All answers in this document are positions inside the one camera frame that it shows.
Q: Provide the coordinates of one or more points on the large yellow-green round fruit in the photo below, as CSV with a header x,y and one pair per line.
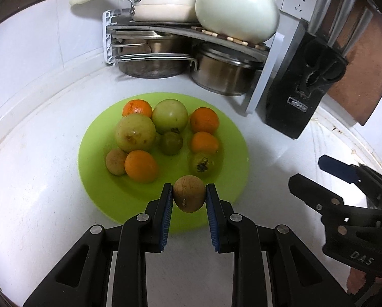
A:
x,y
135,133

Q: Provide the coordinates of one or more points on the person's right hand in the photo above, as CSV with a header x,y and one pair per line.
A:
x,y
355,279

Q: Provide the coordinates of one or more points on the green tomato with stem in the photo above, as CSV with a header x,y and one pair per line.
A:
x,y
203,164

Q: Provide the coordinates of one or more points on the black scissors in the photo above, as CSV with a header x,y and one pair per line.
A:
x,y
312,76

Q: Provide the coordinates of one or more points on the white wall socket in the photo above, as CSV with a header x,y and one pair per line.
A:
x,y
300,3

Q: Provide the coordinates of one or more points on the steel pan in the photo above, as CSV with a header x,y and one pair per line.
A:
x,y
165,43

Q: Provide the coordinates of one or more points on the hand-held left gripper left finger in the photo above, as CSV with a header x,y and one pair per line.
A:
x,y
165,217

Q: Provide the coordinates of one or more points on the small green tomato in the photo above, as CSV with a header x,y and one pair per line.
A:
x,y
171,143

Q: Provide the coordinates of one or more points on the white ceramic pot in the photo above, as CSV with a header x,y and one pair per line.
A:
x,y
235,9

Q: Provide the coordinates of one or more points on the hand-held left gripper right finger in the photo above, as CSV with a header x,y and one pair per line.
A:
x,y
214,220

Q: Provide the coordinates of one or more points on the green plate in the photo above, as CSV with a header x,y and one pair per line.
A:
x,y
98,179

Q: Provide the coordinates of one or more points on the brown round fruit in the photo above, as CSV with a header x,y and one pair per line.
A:
x,y
189,195
115,162

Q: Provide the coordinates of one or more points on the brown wooden panel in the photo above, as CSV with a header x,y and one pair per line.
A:
x,y
360,76

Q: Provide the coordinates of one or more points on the orange mandarin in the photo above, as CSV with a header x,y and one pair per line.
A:
x,y
136,108
204,120

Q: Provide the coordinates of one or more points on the white corner rack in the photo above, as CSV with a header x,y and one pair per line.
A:
x,y
109,48

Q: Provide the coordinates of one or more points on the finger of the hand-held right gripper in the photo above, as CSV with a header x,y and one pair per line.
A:
x,y
337,168
309,188

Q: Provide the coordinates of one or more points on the wooden bead trivet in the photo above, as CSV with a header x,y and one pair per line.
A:
x,y
238,41

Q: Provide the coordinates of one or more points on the cream pan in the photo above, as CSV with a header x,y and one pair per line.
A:
x,y
165,9

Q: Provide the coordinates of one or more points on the steel pot with lid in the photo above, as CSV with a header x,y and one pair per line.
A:
x,y
226,76

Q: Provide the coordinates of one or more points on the orange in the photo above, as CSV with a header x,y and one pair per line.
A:
x,y
141,166
204,142

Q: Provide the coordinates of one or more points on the large green tomato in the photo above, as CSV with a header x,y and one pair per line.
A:
x,y
170,116

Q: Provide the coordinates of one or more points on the black knife block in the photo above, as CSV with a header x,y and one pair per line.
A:
x,y
290,118

